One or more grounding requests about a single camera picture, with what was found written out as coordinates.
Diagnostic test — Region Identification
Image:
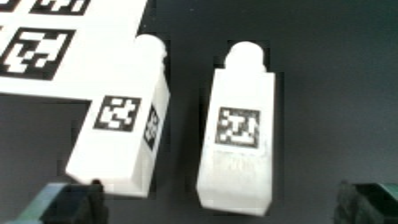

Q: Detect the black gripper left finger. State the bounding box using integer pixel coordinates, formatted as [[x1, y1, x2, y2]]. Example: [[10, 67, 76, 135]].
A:
[[12, 180, 106, 224]]

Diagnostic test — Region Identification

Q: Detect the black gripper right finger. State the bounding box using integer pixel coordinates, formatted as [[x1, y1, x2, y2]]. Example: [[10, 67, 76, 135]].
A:
[[334, 182, 398, 224]]

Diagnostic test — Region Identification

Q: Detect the white table leg with tag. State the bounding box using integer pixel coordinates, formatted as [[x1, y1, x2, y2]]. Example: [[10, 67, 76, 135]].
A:
[[195, 41, 275, 216]]

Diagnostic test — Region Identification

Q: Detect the white table leg beside base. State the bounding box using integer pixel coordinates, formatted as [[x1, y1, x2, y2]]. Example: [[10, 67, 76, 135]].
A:
[[65, 34, 170, 197]]

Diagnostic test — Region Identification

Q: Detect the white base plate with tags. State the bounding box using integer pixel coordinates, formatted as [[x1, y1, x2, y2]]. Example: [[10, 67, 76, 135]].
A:
[[0, 0, 149, 98]]

